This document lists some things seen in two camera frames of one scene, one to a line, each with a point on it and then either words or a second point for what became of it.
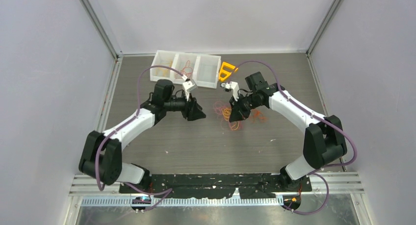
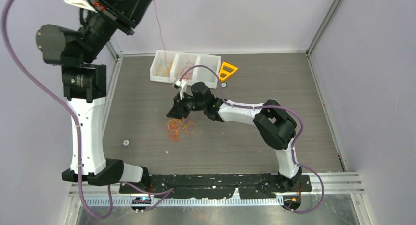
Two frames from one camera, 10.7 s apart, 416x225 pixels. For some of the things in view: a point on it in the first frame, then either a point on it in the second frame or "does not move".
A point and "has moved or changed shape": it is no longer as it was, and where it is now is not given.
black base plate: (251, 185) does not move
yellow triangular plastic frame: (227, 72) does not move
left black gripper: (192, 111) -> (123, 8)
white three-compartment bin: (202, 69) does not move
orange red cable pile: (222, 109) has moved or changed shape
